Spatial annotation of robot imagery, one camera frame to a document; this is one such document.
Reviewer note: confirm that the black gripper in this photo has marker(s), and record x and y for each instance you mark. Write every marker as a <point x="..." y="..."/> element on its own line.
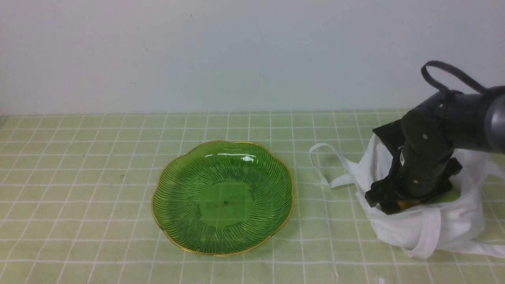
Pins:
<point x="422" y="162"/>

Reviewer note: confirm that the white cloth tote bag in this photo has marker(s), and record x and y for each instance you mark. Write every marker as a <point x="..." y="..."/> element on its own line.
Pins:
<point x="420" y="230"/>

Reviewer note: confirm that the green apple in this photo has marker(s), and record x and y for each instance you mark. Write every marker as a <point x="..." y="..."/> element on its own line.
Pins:
<point x="449" y="196"/>

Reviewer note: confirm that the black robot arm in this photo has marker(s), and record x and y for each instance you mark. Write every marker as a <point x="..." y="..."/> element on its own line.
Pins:
<point x="471" y="122"/>

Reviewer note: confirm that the orange fruit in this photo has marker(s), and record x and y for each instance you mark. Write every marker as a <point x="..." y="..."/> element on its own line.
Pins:
<point x="406" y="205"/>

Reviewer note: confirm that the green glass plate gold rim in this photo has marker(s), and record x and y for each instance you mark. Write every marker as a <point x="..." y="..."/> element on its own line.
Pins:
<point x="223" y="198"/>

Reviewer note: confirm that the green checkered tablecloth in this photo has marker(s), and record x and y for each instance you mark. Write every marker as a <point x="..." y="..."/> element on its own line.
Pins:
<point x="76" y="192"/>

